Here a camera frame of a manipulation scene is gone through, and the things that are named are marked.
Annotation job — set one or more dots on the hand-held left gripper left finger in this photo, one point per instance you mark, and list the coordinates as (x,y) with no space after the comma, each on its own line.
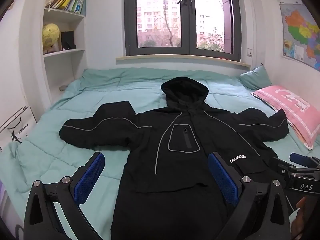
(90,178)

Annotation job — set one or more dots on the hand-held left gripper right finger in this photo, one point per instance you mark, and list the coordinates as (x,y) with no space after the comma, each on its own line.
(223,178)

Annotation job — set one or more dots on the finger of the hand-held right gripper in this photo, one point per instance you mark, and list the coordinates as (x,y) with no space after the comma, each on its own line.
(303,160)
(285,166)

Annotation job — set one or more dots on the black hooded jacket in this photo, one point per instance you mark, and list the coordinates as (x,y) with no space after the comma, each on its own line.
(180,155)

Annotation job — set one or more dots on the person's right hand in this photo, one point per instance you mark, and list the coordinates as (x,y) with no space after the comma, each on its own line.
(300,217)

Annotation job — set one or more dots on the pink pillow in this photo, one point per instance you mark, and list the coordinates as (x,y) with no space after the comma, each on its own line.
(292,107)

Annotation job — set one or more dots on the teal quilted blanket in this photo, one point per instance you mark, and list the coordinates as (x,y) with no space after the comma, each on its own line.
(82,110)

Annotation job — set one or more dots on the white paper bag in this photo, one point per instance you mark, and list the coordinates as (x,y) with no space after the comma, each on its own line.
(16,127)

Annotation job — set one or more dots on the teal pillow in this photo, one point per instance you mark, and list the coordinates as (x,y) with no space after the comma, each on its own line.
(256,78)

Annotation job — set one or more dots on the wooden windowsill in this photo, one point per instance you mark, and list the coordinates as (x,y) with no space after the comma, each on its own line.
(182,61)

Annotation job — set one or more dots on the black box on shelf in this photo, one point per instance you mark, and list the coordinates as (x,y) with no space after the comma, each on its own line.
(67,40)

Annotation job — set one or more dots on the white bookshelf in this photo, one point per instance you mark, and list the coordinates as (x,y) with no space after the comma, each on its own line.
(63,37)

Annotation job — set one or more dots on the yellow globe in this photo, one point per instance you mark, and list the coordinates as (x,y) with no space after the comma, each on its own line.
(50,36)

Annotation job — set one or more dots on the dark framed window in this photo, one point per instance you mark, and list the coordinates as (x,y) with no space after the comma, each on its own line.
(183,17)

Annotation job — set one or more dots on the white wall switch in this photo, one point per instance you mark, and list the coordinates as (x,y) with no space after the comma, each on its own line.
(249,52)

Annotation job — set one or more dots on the colourful wall map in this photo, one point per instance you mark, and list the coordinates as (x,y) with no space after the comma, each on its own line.
(301,35)

